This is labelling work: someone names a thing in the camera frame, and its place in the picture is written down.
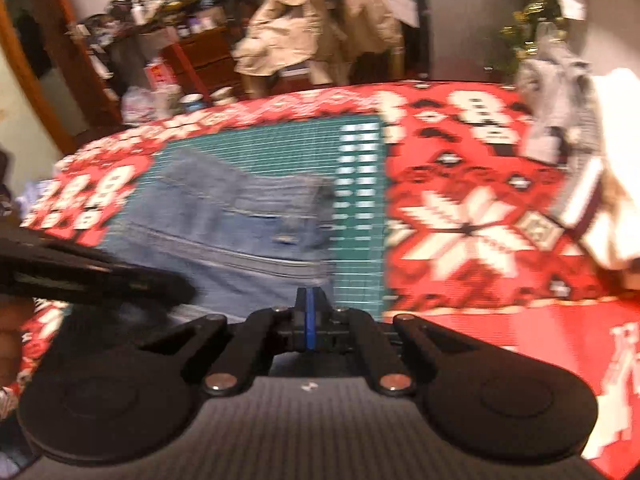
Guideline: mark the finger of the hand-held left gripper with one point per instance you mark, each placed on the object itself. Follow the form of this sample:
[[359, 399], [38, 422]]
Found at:
[[155, 287]]

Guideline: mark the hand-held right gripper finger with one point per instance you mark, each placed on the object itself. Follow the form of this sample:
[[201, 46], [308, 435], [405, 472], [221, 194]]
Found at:
[[313, 325], [308, 325]]

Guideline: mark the blue denim jeans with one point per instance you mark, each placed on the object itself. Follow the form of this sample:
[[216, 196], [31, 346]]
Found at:
[[225, 220]]

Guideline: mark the person's left hand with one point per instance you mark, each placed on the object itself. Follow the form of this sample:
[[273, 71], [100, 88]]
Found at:
[[15, 335]]

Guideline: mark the red patterned blanket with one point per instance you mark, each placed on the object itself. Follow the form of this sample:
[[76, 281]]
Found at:
[[475, 260]]

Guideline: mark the green cutting mat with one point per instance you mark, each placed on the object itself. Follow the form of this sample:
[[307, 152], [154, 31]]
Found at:
[[300, 150]]

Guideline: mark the printed plastic bag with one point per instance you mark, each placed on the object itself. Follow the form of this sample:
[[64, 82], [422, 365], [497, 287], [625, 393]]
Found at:
[[137, 105]]

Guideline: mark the white plastic bag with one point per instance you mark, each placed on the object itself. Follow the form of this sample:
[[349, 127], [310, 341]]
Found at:
[[167, 100]]

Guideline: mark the blue bowl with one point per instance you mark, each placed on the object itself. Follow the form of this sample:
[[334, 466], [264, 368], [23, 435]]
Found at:
[[192, 102]]

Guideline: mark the white bowl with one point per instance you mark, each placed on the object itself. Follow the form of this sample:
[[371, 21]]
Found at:
[[223, 96]]

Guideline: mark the red box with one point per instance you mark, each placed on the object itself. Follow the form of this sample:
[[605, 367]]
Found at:
[[160, 75]]

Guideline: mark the chair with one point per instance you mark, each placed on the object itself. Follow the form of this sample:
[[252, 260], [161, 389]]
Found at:
[[398, 62]]

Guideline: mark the cluttered shelf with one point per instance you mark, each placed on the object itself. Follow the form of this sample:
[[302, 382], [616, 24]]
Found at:
[[150, 5]]

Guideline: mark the beige coat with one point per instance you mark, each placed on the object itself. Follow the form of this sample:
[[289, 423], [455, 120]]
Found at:
[[320, 15]]

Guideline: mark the grey garment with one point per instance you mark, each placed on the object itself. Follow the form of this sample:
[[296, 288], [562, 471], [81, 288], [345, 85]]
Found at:
[[560, 105]]

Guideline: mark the grey refrigerator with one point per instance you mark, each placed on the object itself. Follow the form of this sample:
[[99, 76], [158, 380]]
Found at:
[[470, 25]]

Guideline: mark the small Christmas tree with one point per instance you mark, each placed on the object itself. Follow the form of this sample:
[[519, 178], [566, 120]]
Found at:
[[525, 30]]

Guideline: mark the wooden door frame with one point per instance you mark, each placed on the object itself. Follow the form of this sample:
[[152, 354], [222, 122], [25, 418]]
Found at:
[[60, 85]]

